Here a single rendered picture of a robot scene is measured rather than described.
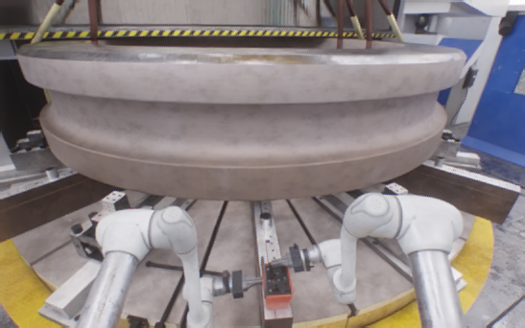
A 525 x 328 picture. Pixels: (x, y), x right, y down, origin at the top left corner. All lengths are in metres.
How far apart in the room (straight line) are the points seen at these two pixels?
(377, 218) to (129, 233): 0.75
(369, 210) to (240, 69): 1.00
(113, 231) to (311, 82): 1.18
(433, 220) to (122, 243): 0.92
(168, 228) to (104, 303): 0.26
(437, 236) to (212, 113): 1.32
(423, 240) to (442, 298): 0.14
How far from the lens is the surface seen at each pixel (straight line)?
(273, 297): 1.32
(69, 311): 2.06
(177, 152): 1.81
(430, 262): 0.84
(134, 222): 0.96
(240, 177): 1.67
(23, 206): 2.97
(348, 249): 1.09
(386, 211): 0.79
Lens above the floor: 1.89
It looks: 28 degrees down
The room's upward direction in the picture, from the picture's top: 1 degrees clockwise
